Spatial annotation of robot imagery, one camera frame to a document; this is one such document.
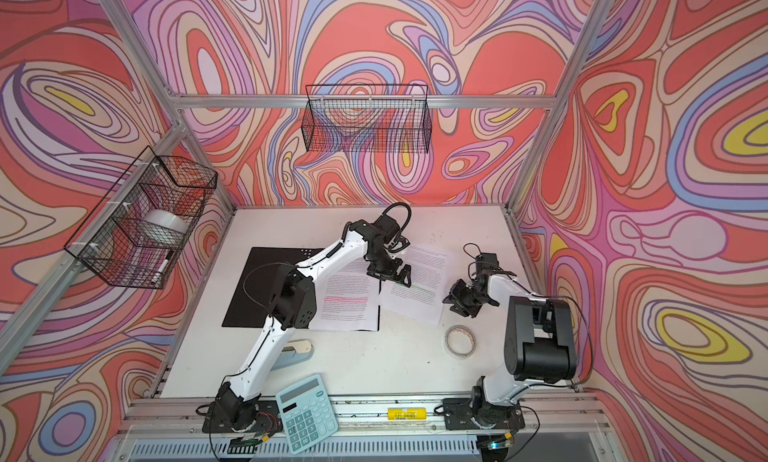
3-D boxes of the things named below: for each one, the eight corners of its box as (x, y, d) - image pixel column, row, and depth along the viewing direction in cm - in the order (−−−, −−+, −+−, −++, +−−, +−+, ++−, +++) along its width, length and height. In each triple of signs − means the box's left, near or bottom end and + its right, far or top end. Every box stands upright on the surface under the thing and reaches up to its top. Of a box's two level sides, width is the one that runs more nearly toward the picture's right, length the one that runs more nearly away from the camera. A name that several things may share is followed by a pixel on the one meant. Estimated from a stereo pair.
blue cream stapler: (276, 371, 82) (271, 366, 79) (274, 352, 86) (269, 347, 82) (315, 358, 85) (312, 353, 81) (312, 340, 88) (309, 335, 84)
